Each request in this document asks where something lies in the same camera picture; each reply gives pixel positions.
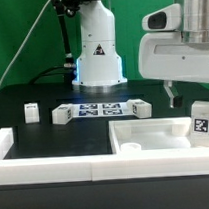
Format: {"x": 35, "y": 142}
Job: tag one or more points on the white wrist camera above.
{"x": 163, "y": 20}

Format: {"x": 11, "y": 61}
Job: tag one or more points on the white square tabletop part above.
{"x": 132, "y": 138}

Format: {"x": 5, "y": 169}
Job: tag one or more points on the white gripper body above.
{"x": 165, "y": 57}

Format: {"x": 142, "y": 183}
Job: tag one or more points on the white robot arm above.
{"x": 99, "y": 67}

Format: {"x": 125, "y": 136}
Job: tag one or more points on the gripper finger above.
{"x": 175, "y": 99}

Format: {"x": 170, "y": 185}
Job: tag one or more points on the white U-shaped fence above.
{"x": 177, "y": 162}

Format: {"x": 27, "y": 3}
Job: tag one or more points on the blue marker sheet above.
{"x": 101, "y": 109}

